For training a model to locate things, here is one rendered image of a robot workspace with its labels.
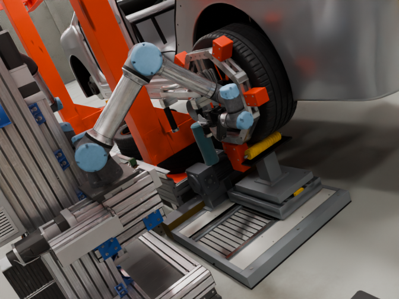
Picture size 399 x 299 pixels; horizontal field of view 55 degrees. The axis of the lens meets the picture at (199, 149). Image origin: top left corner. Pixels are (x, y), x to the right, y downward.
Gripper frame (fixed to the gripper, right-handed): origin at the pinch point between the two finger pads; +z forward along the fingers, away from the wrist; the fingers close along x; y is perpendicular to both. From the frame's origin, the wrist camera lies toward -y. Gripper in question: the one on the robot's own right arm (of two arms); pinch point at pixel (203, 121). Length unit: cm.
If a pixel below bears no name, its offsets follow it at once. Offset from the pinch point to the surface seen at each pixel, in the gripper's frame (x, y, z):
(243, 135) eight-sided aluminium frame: -20.5, -18.7, 1.2
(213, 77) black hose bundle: -12.7, 17.5, -2.4
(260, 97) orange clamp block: -23.2, 2.1, -19.0
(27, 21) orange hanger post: -2, 92, 256
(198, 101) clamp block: 0.1, 10.8, -2.5
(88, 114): -15, -13, 258
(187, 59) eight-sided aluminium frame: -20.2, 26.5, 27.0
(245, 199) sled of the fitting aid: -23, -68, 26
